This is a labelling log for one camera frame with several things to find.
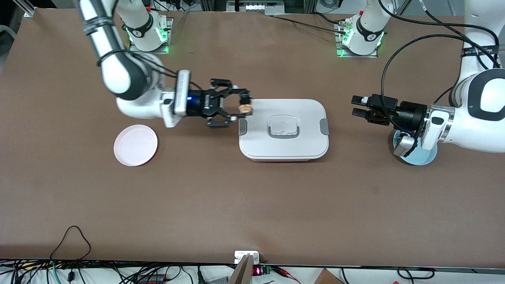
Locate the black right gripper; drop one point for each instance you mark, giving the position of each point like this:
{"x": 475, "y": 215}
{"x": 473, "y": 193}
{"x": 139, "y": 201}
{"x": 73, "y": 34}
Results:
{"x": 200, "y": 103}

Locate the grey metal bar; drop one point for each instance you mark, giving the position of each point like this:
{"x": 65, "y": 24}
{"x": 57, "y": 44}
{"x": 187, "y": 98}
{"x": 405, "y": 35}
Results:
{"x": 242, "y": 274}

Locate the red digit display module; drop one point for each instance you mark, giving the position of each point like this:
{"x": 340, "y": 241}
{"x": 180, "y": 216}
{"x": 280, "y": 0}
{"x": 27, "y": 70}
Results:
{"x": 257, "y": 271}

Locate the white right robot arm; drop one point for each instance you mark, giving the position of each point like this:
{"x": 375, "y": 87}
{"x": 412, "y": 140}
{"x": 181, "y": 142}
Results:
{"x": 118, "y": 75}

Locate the black power plug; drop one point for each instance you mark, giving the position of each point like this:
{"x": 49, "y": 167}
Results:
{"x": 201, "y": 278}

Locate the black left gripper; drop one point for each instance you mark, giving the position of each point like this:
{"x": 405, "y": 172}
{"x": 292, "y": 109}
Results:
{"x": 410, "y": 113}

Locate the red clip lead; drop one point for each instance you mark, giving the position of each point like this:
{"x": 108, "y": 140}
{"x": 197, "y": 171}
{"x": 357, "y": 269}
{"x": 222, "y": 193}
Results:
{"x": 284, "y": 272}

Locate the small white mount block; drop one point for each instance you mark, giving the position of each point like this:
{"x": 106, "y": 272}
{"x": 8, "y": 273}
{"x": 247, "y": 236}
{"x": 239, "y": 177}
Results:
{"x": 240, "y": 254}

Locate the grey power adapter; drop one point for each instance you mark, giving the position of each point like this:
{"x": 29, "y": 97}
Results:
{"x": 217, "y": 281}

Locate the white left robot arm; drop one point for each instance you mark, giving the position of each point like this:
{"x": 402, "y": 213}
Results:
{"x": 465, "y": 126}

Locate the pink round plate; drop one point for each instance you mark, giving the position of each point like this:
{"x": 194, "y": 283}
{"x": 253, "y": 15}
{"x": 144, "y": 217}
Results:
{"x": 134, "y": 146}

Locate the orange black push-button switch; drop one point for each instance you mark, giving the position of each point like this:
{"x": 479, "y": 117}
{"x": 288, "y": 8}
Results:
{"x": 245, "y": 105}

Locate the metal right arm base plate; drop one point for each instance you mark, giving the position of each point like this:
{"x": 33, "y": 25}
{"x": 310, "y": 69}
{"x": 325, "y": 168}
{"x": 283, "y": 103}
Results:
{"x": 134, "y": 51}

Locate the light blue round plate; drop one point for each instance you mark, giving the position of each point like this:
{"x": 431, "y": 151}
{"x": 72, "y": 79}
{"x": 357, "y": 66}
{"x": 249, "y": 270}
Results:
{"x": 424, "y": 157}

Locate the brown cardboard box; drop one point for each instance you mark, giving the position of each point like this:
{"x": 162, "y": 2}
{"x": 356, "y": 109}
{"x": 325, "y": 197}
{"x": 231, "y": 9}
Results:
{"x": 327, "y": 278}

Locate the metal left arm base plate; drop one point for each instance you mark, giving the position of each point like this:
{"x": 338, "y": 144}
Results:
{"x": 341, "y": 54}

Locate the aluminium profile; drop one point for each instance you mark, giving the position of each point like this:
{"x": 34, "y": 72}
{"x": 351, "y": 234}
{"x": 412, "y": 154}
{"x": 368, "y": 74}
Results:
{"x": 25, "y": 8}

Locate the aluminium frame with white label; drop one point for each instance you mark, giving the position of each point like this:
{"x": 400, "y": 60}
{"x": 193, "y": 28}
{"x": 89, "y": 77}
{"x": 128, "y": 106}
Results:
{"x": 256, "y": 7}

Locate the white lunch box grey clips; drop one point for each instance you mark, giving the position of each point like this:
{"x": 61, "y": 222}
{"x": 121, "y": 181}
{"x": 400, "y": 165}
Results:
{"x": 256, "y": 134}

